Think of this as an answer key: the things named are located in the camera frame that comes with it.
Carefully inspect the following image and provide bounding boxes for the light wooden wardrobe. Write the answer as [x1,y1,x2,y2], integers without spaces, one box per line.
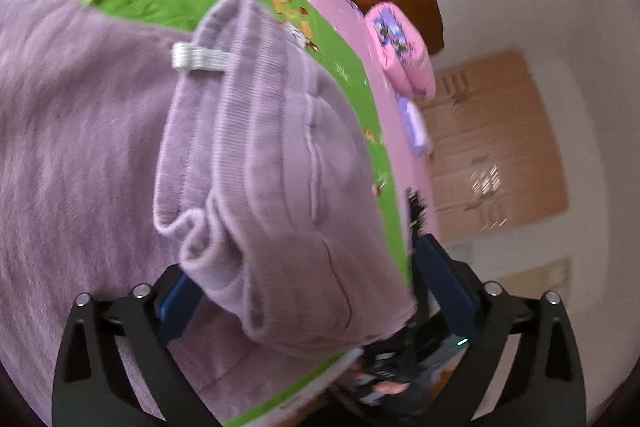
[418,50,570,243]

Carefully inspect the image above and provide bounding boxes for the pink bed sheet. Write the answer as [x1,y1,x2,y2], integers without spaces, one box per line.
[259,0,444,243]

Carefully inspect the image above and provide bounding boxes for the rolled pink floral quilt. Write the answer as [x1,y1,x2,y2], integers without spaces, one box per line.
[364,2,436,98]

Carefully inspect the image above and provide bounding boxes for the lilac knit pants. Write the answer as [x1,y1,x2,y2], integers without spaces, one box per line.
[1,0,416,421]

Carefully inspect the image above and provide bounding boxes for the black patterned garment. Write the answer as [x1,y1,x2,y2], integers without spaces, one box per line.
[407,188,427,241]

